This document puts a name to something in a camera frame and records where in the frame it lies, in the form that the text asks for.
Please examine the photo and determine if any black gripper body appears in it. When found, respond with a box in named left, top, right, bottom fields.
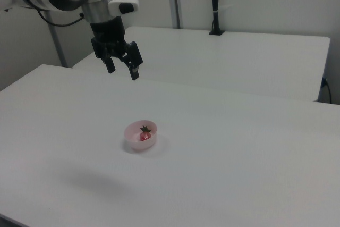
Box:
left=89, top=16, right=128, bottom=57

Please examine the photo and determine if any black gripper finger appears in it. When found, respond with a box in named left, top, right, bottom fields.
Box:
left=91, top=37, right=115, bottom=74
left=120, top=41, right=144, bottom=81

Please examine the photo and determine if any red strawberry with green leaves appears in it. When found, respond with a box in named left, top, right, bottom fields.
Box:
left=139, top=125, right=152, bottom=142

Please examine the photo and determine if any pink plastic bowl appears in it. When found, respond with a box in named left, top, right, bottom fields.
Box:
left=123, top=120, right=158, bottom=151

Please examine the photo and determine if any white rectangular table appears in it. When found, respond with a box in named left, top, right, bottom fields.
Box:
left=72, top=26, right=331, bottom=103

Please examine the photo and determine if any white zip tie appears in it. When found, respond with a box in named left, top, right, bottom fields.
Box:
left=213, top=4, right=233, bottom=14

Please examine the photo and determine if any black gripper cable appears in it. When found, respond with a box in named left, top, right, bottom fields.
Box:
left=36, top=9, right=86, bottom=28

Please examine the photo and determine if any narrow aluminium frame post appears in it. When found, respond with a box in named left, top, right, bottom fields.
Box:
left=48, top=24, right=67, bottom=68

